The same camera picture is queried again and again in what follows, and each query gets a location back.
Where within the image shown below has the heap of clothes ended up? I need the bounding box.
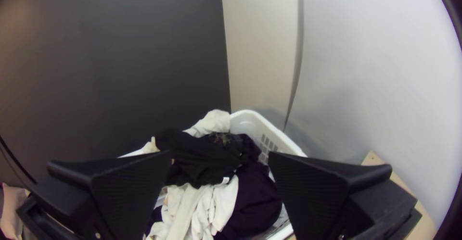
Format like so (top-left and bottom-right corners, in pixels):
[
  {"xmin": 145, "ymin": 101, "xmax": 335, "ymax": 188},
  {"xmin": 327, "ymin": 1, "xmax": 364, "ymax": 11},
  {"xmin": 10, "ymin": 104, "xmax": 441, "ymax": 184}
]
[{"xmin": 121, "ymin": 109, "xmax": 289, "ymax": 240}]

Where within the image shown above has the white laundry basket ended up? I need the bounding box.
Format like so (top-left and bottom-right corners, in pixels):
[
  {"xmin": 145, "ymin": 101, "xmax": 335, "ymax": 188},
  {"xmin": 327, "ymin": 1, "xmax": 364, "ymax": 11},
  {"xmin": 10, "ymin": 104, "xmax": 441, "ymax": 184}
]
[{"xmin": 119, "ymin": 109, "xmax": 308, "ymax": 240}]

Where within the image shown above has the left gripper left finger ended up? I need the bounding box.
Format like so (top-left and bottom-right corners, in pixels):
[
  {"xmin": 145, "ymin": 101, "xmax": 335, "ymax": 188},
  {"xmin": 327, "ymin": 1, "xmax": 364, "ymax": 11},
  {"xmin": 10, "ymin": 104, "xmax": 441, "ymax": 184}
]
[{"xmin": 31, "ymin": 150, "xmax": 172, "ymax": 240}]

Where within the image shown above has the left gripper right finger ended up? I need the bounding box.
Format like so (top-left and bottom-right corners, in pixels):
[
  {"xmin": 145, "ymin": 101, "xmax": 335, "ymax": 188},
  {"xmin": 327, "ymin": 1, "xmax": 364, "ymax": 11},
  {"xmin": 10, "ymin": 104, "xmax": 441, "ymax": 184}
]
[{"xmin": 268, "ymin": 152, "xmax": 418, "ymax": 240}]

